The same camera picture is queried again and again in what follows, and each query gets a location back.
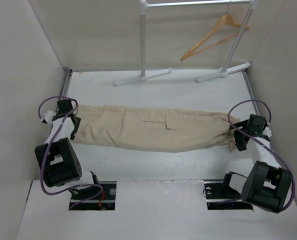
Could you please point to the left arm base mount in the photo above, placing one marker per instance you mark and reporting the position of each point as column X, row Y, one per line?
column 91, row 199

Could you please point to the aluminium table rail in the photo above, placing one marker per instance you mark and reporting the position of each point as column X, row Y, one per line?
column 250, row 91
column 64, row 87

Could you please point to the left aluminium table rail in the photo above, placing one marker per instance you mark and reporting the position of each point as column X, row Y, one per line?
column 64, row 87

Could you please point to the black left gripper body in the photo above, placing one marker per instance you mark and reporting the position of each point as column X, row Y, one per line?
column 78, row 121

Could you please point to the wooden clothes hanger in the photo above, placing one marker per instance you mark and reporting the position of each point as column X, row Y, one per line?
column 203, row 36

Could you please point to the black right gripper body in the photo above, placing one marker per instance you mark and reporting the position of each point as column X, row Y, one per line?
column 247, row 129

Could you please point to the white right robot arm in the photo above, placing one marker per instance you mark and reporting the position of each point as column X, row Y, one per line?
column 267, row 185

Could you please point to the beige cargo trousers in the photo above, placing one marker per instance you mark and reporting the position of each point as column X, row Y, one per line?
column 153, row 129

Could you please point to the right aluminium table rail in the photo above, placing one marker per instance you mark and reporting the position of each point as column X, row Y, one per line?
column 250, row 91

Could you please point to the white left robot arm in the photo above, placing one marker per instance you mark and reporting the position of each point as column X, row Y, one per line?
column 57, row 160

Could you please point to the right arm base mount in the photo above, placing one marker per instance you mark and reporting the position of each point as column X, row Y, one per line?
column 220, row 198

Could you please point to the white clothes rack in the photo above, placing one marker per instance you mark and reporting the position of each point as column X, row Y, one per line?
column 161, row 25

